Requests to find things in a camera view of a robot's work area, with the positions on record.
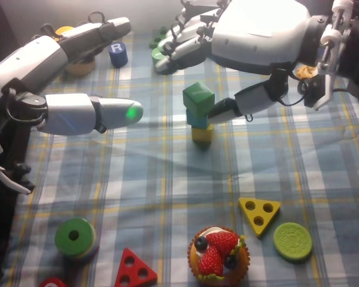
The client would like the red cylinder block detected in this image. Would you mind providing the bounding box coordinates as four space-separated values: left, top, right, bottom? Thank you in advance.
38 277 67 287

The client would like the striped ring stack toy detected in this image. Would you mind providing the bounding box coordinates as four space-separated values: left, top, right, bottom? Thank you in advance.
54 217 100 261

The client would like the red triangle block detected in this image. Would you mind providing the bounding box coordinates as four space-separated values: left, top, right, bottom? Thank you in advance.
114 247 159 287

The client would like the strawberry cupcake toy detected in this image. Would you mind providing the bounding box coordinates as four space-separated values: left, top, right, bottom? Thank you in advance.
187 225 251 283

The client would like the green cylinder block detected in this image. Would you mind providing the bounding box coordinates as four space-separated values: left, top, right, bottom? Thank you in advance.
151 47 168 65

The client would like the teal letter cube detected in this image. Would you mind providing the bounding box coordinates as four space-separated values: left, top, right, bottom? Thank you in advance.
186 108 212 128

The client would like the green triangle block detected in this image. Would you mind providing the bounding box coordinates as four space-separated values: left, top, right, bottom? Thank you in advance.
149 26 170 48

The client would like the green number cube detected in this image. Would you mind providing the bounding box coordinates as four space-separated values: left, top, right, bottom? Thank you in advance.
182 82 215 117

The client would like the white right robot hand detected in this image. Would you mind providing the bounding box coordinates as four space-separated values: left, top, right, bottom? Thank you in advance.
151 0 312 125

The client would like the yellow wooden cube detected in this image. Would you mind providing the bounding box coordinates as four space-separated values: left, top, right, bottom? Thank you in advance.
191 124 214 144

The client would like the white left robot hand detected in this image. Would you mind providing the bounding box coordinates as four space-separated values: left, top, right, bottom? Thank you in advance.
0 11 144 137

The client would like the yellow triangle block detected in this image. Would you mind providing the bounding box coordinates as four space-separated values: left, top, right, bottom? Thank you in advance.
238 197 281 237

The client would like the blue plaid tablecloth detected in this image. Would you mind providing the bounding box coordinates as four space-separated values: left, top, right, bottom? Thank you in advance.
0 28 359 287

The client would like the orange topped cupcake toy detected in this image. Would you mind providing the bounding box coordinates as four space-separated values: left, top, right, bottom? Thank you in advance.
53 26 96 76

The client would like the green sandwich cookie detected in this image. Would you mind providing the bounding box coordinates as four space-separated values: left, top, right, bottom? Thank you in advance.
273 222 314 263

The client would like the tan round biscuit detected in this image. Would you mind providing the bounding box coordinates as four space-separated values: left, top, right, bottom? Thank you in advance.
296 65 318 80

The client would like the blue cylinder block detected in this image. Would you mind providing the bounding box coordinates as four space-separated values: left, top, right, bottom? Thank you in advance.
108 41 129 67

